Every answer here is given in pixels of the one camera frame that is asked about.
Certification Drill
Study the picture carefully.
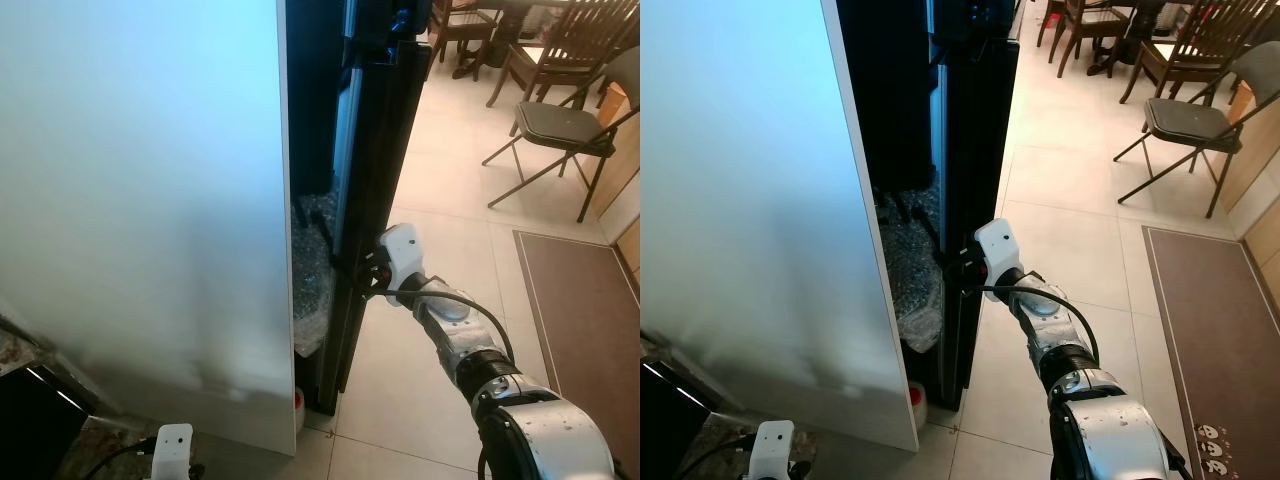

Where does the clear bubble wrap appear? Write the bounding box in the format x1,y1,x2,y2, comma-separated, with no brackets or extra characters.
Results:
293,193,339,358
878,190,947,353

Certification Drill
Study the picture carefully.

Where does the penguin print floor mat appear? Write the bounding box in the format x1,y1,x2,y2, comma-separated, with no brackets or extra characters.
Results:
513,229,641,480
1142,225,1280,480

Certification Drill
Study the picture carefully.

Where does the black folding chair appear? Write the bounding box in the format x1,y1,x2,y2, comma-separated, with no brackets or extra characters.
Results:
482,45,641,224
1113,40,1280,220

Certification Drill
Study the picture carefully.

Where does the dark wooden slat-back chair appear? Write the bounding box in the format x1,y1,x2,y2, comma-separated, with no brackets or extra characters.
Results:
487,0,627,110
430,0,501,81
1120,0,1263,107
1038,0,1126,79

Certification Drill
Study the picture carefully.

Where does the light wood kitchen cabinet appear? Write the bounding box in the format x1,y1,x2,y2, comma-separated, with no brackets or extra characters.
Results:
1215,80,1280,266
588,80,641,276

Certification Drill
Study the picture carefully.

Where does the black glossy cabinet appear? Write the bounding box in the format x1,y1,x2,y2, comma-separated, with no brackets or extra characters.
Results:
0,363,93,480
640,360,713,480

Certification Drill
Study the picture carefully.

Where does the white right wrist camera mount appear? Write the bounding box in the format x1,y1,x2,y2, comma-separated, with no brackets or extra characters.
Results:
974,218,1027,291
378,224,432,297

